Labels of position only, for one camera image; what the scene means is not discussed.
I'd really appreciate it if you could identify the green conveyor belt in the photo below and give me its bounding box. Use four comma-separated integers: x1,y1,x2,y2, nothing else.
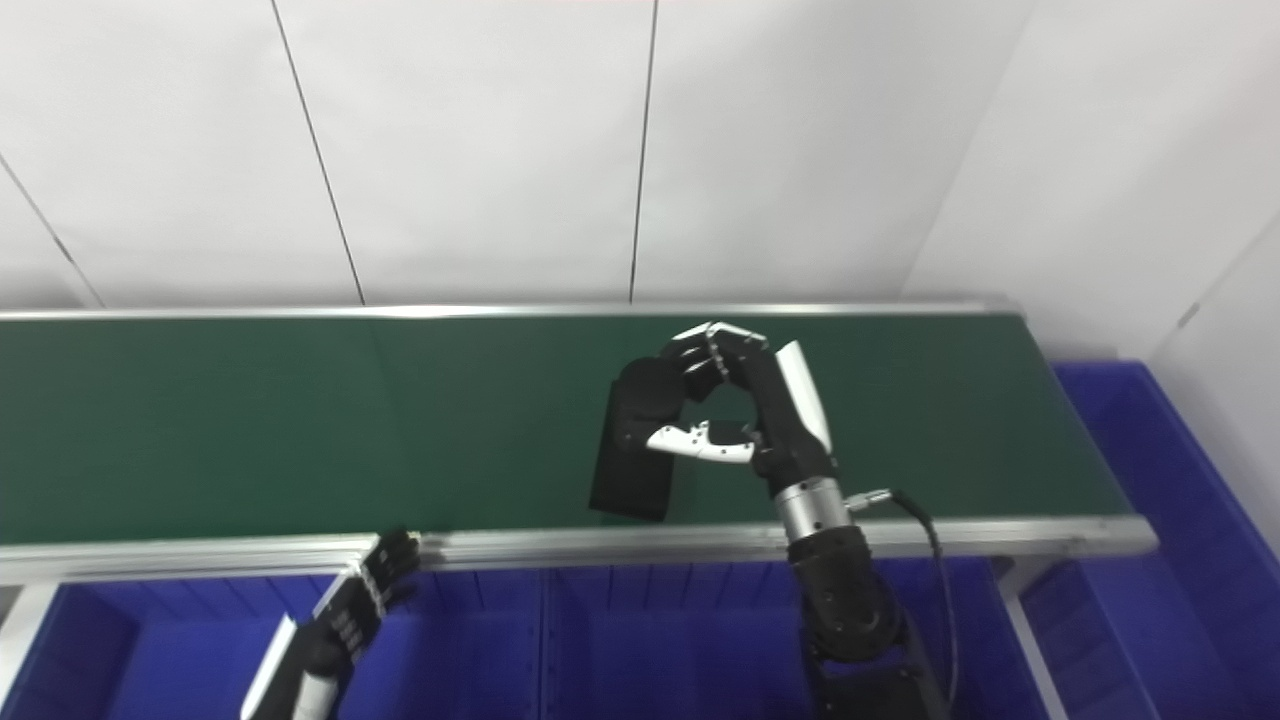
0,312,1137,547
0,298,1159,587

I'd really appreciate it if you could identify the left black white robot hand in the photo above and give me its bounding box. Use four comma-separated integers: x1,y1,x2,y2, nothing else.
240,530,423,720

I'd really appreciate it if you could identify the aluminium conveyor leg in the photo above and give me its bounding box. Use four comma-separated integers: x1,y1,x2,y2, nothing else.
0,583,63,703
990,556,1073,720

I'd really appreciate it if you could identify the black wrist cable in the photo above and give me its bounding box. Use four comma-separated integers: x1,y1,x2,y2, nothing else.
847,487,963,703

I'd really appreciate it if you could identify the blue plastic bin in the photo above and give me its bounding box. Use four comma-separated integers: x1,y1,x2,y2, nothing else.
538,558,1053,720
1020,362,1280,720
0,570,547,720

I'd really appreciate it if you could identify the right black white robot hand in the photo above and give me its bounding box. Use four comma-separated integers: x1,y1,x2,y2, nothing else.
645,322,839,498

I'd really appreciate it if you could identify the black cylinder block part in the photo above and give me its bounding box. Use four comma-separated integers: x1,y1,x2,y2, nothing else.
588,356,703,524

